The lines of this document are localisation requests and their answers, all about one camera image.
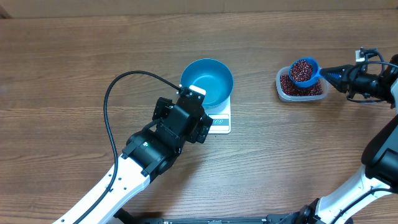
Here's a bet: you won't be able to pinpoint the white digital kitchen scale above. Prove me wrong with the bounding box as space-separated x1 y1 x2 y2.
205 97 231 134

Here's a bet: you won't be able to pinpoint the clear plastic container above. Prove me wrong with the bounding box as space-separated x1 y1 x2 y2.
275 67 330 103

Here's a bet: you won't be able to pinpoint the red adzuki beans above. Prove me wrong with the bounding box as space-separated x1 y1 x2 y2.
280 60 323 96

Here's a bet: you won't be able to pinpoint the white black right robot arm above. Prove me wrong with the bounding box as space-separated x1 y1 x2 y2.
305 55 397 223

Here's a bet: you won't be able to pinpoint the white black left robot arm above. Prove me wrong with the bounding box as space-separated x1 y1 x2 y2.
57 90 213 223

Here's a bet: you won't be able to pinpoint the blue plastic measuring scoop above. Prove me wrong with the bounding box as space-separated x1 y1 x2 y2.
289 57 321 88

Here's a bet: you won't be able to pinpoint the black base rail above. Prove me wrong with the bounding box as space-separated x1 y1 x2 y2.
106 208 323 224

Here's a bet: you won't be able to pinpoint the teal blue bowl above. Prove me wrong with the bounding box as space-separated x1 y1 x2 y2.
180 58 234 108

